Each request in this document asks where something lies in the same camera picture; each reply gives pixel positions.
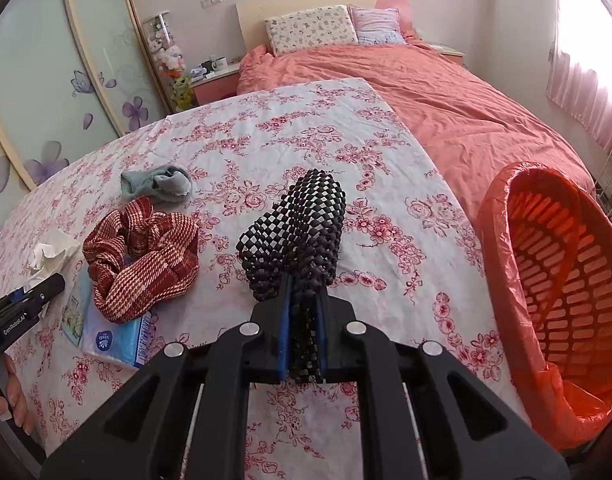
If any white tissue paper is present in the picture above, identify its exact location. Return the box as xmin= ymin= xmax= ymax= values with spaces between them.
xmin=24 ymin=229 xmax=81 ymax=292

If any black white checkered scrunchie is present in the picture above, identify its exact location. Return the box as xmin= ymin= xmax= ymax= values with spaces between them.
xmin=236 ymin=169 xmax=346 ymax=384

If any blue tissue pack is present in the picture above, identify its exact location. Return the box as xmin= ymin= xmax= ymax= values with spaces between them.
xmin=79 ymin=304 xmax=152 ymax=368

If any red plaid scrunchie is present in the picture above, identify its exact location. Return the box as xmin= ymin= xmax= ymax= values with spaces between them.
xmin=82 ymin=196 xmax=199 ymax=324

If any grey-green sock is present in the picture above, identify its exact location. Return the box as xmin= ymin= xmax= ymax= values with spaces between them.
xmin=120 ymin=165 xmax=193 ymax=204

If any person's left hand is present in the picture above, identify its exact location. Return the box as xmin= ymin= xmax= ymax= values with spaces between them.
xmin=0 ymin=354 xmax=34 ymax=436

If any floral red white tablecloth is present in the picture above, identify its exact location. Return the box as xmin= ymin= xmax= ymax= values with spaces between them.
xmin=0 ymin=79 xmax=528 ymax=479

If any salmon pink bed duvet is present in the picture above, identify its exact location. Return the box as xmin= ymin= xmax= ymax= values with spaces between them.
xmin=237 ymin=40 xmax=594 ymax=220

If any orange plastic laundry basket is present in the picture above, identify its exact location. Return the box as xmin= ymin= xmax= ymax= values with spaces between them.
xmin=475 ymin=162 xmax=612 ymax=451

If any pink white nightstand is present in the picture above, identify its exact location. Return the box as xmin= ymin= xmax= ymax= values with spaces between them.
xmin=190 ymin=63 xmax=240 ymax=105

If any glass sliding wardrobe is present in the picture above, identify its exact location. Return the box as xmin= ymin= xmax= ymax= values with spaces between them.
xmin=0 ymin=0 xmax=168 ymax=232

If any green frog plush toy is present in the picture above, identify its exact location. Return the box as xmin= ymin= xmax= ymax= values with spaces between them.
xmin=171 ymin=75 xmax=195 ymax=112

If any white mug on nightstand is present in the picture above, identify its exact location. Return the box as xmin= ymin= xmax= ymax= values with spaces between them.
xmin=211 ymin=56 xmax=229 ymax=72

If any floral cream pillow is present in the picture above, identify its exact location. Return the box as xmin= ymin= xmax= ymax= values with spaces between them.
xmin=265 ymin=4 xmax=358 ymax=56

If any right side nightstand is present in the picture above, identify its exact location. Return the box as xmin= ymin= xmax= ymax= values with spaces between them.
xmin=429 ymin=44 xmax=466 ymax=67

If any pink striped pillow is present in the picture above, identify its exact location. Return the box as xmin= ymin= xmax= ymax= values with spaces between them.
xmin=348 ymin=6 xmax=406 ymax=46

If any plush toy display tube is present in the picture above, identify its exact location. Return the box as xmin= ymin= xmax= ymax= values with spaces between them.
xmin=144 ymin=11 xmax=191 ymax=113

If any beige pink headboard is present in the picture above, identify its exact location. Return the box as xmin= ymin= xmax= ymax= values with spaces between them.
xmin=235 ymin=0 xmax=418 ymax=57

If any pink window curtain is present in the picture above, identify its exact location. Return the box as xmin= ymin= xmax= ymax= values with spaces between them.
xmin=546 ymin=0 xmax=612 ymax=148

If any wall power outlet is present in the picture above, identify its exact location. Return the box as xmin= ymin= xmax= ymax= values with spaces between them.
xmin=201 ymin=0 xmax=222 ymax=9

